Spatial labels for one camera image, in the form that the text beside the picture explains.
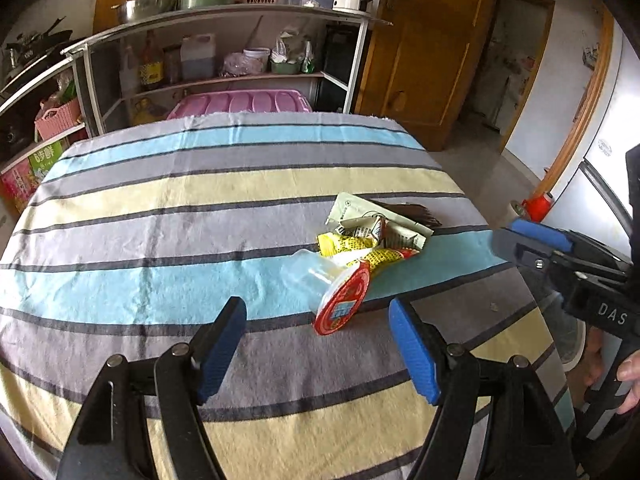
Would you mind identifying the striped tablecloth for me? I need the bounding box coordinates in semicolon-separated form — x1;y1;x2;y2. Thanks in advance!
0;112;576;480

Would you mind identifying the steel basin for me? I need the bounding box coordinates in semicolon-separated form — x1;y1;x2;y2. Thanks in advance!
111;0;179;25

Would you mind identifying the clear cup with red lid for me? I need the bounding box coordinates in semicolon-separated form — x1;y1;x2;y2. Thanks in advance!
280;250;373;337

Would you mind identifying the white refrigerator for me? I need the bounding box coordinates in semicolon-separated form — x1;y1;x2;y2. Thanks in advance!
540;25;640;261

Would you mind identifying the white lidded tub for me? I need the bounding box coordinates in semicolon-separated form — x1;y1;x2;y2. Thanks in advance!
242;47;272;73

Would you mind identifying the yellow label sauce bottle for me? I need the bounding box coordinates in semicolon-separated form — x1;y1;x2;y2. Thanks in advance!
139;30;165;86

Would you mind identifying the yellow oil bottle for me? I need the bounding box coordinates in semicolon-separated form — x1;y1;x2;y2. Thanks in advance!
131;97;168;126

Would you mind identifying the clear plastic bottle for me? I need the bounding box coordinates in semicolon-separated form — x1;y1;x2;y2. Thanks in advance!
120;45;141;96

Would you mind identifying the low metal shelf rack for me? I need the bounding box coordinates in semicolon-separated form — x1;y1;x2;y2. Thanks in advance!
0;55;92;211

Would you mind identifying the white and green packet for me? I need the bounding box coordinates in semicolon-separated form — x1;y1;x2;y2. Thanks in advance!
325;192;435;252

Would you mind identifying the dark brown wrapper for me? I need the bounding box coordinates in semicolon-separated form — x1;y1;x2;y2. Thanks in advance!
370;201;443;229

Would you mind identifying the red cardboard carton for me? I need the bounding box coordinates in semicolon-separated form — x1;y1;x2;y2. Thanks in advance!
0;165;41;213

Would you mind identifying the person's right hand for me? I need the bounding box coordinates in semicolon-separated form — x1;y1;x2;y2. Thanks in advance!
616;351;640;416

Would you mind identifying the pink plastic basket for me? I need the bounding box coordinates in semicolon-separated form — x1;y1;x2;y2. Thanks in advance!
34;99;82;142

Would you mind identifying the green cardboard carton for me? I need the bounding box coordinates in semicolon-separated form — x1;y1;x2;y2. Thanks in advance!
28;139;71;176

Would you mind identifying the wooden door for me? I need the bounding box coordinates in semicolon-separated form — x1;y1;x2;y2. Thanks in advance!
352;0;501;152

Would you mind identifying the black wok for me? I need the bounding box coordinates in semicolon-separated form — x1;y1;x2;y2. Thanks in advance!
2;17;73;61

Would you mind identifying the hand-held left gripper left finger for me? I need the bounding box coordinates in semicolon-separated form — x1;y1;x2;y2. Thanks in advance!
56;296;248;480

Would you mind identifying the yellow printed wrapper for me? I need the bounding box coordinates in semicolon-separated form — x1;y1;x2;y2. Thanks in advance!
317;232;419;277

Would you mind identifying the white round trash bin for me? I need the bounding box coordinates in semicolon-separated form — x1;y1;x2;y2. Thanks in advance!
545;292;588;373

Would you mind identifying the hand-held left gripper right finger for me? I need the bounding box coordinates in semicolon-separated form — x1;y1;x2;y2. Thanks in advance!
389;297;581;480

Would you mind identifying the translucent oil jug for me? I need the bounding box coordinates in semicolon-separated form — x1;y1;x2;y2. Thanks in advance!
180;34;217;81

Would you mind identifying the crumpled plastic bag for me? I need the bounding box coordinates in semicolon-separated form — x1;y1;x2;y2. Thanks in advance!
221;52;251;78

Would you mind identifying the pink plastic lid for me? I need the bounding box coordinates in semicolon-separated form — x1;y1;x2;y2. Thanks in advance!
166;87;313;121

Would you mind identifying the tall metal shelf rack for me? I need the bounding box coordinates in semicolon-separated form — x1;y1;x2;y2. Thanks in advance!
62;4;393;136

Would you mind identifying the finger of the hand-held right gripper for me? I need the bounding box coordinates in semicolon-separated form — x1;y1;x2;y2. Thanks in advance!
491;227;568;283
510;218;628;273

